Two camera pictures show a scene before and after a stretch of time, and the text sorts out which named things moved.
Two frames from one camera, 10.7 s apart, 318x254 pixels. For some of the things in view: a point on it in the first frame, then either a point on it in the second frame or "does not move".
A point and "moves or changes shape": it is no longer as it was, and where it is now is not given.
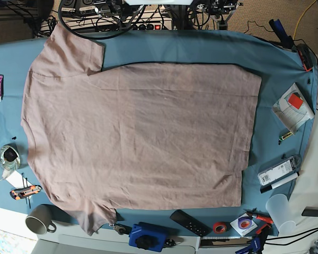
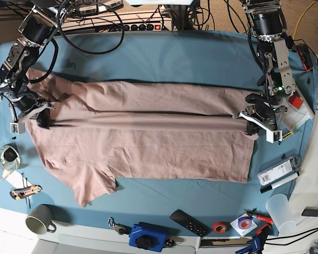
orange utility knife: (17, 194) does not move
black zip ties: (27, 184) does not move
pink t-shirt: (154, 136) moves or changes shape
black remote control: (191, 223) does not move
